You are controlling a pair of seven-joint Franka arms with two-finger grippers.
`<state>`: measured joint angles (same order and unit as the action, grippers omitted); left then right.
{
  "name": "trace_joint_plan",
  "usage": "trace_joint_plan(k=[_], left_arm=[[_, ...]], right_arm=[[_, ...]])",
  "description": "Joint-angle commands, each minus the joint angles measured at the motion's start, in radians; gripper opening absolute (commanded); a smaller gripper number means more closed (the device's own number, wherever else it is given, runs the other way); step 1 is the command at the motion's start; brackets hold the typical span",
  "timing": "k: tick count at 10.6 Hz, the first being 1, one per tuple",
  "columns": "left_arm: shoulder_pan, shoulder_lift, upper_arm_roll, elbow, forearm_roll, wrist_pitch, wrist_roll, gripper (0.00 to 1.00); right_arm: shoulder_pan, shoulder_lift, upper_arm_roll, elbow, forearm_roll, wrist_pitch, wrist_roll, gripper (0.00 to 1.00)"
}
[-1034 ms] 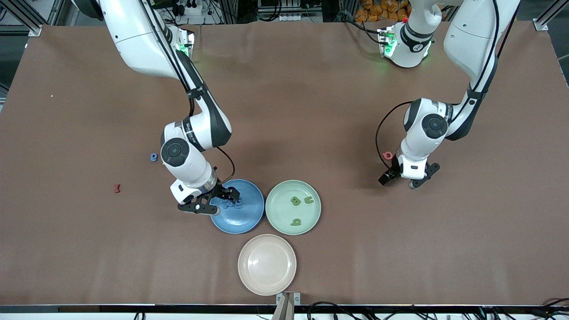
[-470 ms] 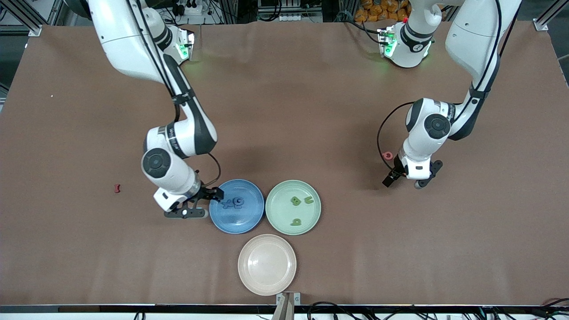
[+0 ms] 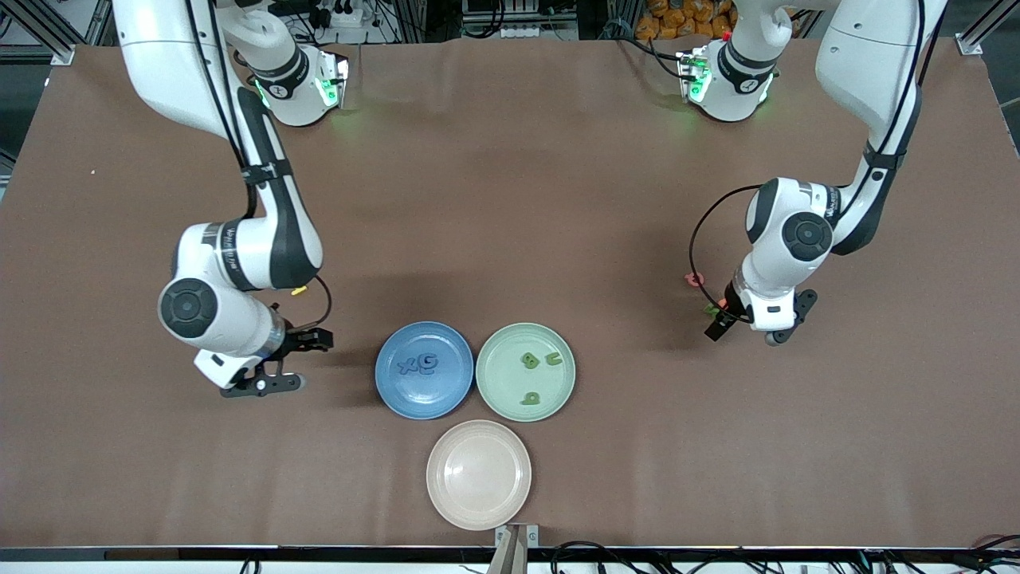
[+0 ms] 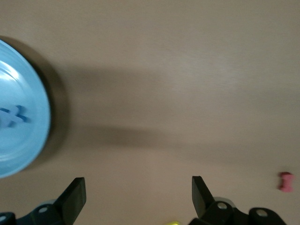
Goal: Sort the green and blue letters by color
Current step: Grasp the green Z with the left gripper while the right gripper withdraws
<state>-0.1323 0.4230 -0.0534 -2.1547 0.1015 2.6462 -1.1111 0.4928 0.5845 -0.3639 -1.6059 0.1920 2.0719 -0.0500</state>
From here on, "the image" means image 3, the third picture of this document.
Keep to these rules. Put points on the blue foam letter X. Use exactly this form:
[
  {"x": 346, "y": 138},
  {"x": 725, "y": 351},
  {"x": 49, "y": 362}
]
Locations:
[{"x": 409, "y": 367}]

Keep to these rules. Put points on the blue foam letter G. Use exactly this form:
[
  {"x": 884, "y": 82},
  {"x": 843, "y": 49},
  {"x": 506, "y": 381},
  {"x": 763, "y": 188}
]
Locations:
[{"x": 423, "y": 364}]

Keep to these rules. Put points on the green foam letter u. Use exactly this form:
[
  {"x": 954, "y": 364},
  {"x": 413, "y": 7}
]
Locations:
[{"x": 554, "y": 361}]

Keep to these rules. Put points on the green foam letter B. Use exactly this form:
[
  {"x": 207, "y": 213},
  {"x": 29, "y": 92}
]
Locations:
[{"x": 530, "y": 360}]

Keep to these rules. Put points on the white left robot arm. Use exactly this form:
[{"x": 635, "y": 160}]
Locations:
[{"x": 868, "y": 56}]

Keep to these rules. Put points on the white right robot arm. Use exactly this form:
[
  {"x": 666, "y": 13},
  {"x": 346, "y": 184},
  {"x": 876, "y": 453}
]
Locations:
[{"x": 159, "y": 56}]

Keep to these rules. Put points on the pink foam letter Q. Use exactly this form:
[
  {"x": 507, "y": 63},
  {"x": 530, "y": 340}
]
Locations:
[{"x": 700, "y": 281}]

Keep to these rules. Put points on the blue round plate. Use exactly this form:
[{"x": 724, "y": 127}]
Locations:
[{"x": 414, "y": 399}]

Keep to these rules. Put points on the green round plate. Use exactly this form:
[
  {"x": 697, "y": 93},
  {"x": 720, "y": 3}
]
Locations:
[{"x": 502, "y": 375}]

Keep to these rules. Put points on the beige round plate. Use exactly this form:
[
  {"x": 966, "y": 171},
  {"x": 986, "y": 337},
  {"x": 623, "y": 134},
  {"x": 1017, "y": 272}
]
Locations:
[{"x": 478, "y": 474}]

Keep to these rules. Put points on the brown table cover mat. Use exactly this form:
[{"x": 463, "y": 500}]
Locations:
[{"x": 510, "y": 199}]

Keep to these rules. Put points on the orange fruit pile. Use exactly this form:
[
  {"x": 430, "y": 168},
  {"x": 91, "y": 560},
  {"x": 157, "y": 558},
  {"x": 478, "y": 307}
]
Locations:
[{"x": 677, "y": 20}]

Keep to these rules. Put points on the white power strip with plugs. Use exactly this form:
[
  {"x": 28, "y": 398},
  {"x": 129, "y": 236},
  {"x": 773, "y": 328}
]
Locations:
[{"x": 343, "y": 17}]

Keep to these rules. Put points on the silver mounting bracket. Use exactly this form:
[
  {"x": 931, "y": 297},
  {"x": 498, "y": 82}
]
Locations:
[{"x": 531, "y": 534}]

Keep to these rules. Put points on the aluminium frame profile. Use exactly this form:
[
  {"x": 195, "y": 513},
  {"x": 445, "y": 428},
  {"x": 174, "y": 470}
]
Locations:
[
  {"x": 62, "y": 54},
  {"x": 968, "y": 44}
]

